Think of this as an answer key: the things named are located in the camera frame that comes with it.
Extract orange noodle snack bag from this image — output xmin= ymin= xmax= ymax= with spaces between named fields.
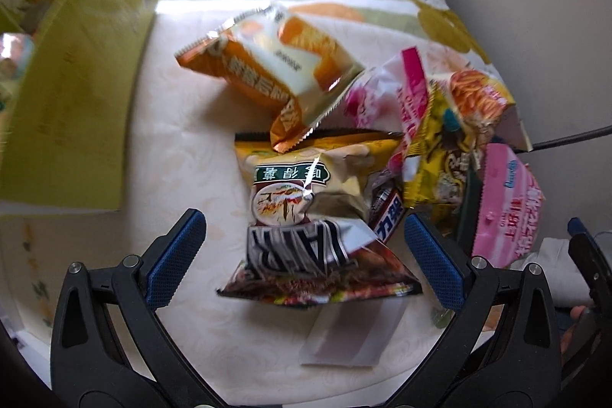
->
xmin=430 ymin=68 xmax=534 ymax=153

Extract person's right hand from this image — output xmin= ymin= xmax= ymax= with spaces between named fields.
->
xmin=560 ymin=305 xmax=588 ymax=356

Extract orange snack packet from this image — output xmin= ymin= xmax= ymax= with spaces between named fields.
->
xmin=174 ymin=4 xmax=366 ymax=153

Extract yellow-green cardboard box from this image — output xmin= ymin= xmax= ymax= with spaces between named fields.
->
xmin=0 ymin=0 xmax=166 ymax=218

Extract dark snack bag silver letters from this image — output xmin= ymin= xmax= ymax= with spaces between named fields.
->
xmin=215 ymin=219 xmax=424 ymax=306

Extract black cable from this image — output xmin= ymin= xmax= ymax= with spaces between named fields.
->
xmin=531 ymin=126 xmax=612 ymax=151

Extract brown chocolate bar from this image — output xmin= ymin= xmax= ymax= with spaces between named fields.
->
xmin=368 ymin=183 xmax=407 ymax=246

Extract pink snack box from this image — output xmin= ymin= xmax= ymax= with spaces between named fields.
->
xmin=471 ymin=143 xmax=546 ymax=268

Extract gold chip bag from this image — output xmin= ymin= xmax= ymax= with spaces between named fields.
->
xmin=234 ymin=131 xmax=402 ymax=229

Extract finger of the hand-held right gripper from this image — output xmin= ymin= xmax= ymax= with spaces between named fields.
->
xmin=567 ymin=218 xmax=609 ymax=308

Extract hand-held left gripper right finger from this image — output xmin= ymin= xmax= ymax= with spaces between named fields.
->
xmin=382 ymin=212 xmax=562 ymax=408

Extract yellow snack bag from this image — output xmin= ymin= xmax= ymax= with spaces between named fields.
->
xmin=402 ymin=85 xmax=483 ymax=237

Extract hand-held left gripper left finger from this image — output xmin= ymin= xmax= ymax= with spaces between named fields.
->
xmin=49 ymin=208 xmax=225 ymax=408

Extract pink white snack bag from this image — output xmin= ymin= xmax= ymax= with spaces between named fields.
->
xmin=342 ymin=47 xmax=431 ymax=179

